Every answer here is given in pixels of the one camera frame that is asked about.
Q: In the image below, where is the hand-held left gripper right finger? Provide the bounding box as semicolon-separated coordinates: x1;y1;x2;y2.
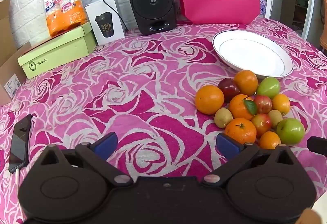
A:
202;133;297;187

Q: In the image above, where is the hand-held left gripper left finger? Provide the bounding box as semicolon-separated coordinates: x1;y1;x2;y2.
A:
39;132;133;187

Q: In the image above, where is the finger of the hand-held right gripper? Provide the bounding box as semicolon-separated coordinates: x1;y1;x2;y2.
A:
307;136;327;156

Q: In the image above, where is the large green apple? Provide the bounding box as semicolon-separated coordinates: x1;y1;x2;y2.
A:
276;118;306;146

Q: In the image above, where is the tangerine with leaf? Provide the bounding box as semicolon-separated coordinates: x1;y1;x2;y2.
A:
228;94;257;120

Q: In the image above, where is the large orange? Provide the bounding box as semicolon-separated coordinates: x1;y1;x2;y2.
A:
195;85;225;115

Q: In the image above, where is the small kiwi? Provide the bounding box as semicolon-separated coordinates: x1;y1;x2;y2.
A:
268;109;283;128

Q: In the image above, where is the yellowish small orange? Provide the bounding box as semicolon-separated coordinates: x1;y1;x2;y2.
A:
271;93;291;115

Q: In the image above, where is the small green apple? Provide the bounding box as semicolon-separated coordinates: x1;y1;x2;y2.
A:
256;77;281;99

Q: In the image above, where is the white plate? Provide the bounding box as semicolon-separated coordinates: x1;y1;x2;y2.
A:
213;30;294;79

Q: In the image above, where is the person's left hand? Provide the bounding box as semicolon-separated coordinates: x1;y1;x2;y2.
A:
296;209;322;224

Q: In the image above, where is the pink rose printed tablecloth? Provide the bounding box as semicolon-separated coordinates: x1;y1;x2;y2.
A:
0;18;327;224

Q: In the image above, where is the black smartphone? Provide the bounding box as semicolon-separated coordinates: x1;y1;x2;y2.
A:
8;114;33;174

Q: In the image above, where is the green cardboard box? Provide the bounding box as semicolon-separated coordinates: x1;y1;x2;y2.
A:
17;21;98;80

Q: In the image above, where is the white box with cup print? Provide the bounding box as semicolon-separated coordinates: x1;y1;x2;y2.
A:
84;0;126;45

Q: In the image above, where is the brown cardboard box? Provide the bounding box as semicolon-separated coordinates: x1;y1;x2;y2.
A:
0;0;32;107

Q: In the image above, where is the white charging cable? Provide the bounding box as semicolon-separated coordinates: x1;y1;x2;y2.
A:
15;168;26;222

